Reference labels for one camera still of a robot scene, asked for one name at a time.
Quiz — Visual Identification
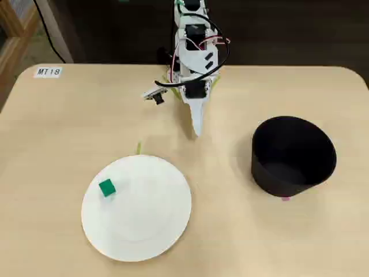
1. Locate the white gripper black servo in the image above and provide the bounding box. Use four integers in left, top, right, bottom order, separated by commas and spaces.
179, 75, 220, 137

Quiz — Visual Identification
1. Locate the green cube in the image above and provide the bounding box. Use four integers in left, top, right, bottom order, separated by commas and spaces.
98, 178, 117, 198

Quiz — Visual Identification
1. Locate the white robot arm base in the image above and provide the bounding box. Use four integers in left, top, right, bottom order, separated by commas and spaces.
167, 66, 182, 85

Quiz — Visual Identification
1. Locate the black round bin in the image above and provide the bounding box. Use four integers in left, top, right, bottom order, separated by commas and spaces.
251, 115, 337, 199

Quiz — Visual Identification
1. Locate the white round plate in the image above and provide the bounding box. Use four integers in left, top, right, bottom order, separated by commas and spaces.
81, 155, 193, 255

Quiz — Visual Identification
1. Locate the white MT18 label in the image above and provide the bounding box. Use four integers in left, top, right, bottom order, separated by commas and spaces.
33, 66, 63, 78

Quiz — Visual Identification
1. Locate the light wooden shelf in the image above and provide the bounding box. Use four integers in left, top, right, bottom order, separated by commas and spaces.
0, 0, 42, 112

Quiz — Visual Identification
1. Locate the black camera cable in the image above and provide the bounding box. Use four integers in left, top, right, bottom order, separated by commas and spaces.
155, 14, 232, 87

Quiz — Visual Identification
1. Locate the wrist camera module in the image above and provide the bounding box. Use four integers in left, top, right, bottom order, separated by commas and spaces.
143, 87, 168, 106

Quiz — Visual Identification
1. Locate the pink servo wire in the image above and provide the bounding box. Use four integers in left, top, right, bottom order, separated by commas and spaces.
170, 51, 182, 80

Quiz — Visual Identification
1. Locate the red servo wire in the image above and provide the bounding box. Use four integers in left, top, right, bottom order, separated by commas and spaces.
198, 36, 232, 52

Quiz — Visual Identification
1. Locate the white vertical post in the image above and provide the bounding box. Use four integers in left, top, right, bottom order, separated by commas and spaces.
37, 0, 74, 63

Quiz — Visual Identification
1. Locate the thin black cable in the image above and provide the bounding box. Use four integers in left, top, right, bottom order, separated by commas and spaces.
32, 0, 66, 63

